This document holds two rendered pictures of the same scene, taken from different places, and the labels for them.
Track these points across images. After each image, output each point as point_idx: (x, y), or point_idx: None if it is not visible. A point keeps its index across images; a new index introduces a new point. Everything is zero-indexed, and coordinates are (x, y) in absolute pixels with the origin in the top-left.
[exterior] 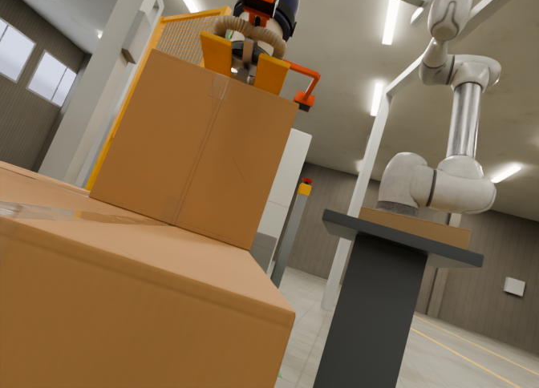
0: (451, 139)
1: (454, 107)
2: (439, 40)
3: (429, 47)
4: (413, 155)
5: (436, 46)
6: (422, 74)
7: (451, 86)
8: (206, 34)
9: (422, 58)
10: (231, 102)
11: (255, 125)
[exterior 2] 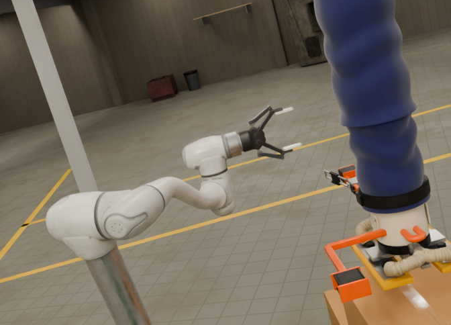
0: (147, 313)
1: (127, 273)
2: (225, 215)
3: (172, 193)
4: None
5: (175, 196)
6: (150, 225)
7: (111, 243)
8: None
9: (164, 203)
10: None
11: None
